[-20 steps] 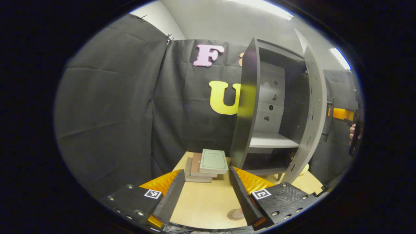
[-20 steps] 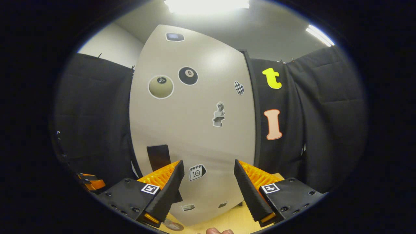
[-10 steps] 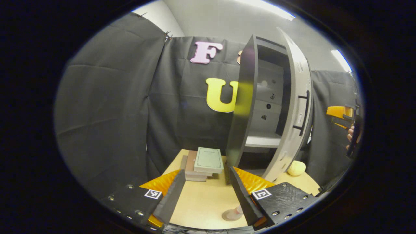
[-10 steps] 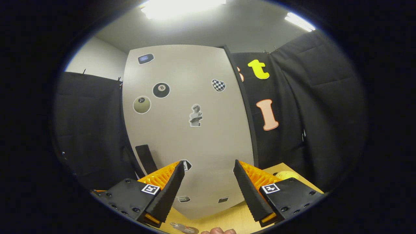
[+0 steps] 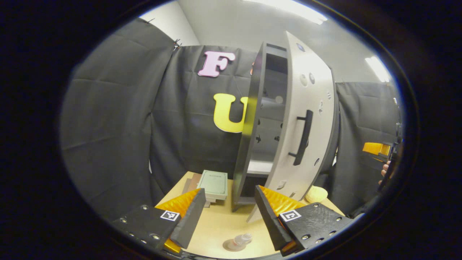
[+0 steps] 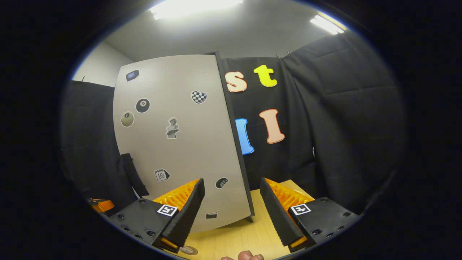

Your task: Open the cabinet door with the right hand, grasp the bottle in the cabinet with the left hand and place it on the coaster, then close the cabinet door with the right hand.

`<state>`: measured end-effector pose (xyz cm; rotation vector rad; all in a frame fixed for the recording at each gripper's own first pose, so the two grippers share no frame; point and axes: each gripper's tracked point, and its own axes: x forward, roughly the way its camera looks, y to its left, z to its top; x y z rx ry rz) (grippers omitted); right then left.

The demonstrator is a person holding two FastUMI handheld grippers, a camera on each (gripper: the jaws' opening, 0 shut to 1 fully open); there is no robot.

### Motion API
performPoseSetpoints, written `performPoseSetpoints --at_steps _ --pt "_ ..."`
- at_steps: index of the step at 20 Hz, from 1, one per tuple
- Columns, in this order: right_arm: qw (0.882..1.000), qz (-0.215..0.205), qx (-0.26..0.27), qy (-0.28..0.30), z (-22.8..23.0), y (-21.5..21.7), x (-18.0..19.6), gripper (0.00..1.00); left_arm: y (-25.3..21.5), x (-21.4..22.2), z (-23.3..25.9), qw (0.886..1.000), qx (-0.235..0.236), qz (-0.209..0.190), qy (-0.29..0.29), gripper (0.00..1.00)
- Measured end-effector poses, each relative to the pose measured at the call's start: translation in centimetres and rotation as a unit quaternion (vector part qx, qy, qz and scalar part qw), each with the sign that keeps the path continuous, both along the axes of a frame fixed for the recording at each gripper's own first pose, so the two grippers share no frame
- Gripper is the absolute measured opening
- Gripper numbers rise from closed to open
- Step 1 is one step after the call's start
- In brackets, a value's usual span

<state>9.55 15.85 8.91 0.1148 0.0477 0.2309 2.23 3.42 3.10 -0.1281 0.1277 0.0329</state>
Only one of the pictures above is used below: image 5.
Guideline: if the round brown coaster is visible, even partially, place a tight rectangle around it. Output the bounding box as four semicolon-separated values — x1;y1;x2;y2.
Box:
223;238;246;251

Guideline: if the yellow plush toy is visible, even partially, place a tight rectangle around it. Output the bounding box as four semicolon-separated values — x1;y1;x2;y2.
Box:
305;186;329;204

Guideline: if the black door handle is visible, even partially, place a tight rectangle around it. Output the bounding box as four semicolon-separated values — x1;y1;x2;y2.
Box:
288;110;314;166

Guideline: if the black backdrop cloth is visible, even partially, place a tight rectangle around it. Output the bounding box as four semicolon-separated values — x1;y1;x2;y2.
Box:
60;18;401;221

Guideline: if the dark grey cabinet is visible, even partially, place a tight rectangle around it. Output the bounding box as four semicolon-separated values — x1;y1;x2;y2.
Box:
231;42;289;212

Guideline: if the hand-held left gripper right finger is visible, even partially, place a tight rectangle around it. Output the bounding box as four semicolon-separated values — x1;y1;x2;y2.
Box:
254;185;356;257

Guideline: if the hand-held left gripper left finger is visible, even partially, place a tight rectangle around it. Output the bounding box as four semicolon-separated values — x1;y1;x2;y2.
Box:
110;188;207;255

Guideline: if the clear plastic bottle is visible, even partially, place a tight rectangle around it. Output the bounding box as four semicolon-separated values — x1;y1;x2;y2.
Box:
227;233;253;251

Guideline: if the brown cover book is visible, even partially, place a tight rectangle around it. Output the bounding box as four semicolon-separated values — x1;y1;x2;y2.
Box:
182;177;212;208
188;173;226;203

